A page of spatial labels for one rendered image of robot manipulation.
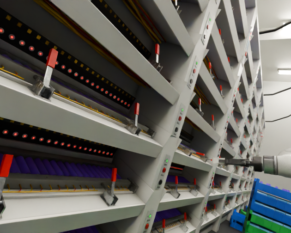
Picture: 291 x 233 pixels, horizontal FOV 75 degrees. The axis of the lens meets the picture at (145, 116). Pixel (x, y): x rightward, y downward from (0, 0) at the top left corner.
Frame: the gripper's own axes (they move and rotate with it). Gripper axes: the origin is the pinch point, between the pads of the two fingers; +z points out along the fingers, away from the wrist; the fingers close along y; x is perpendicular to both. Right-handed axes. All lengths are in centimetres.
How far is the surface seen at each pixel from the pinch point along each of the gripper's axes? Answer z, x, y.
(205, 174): 11.3, -7.6, 16.0
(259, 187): -16, -11, 66
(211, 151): 8.3, 7.3, 16.0
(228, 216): 20, -49, 156
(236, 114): 2, 55, 86
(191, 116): 4.0, 14.3, -37.1
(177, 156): 7.6, -3.2, -40.5
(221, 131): 2.4, 20.2, 15.7
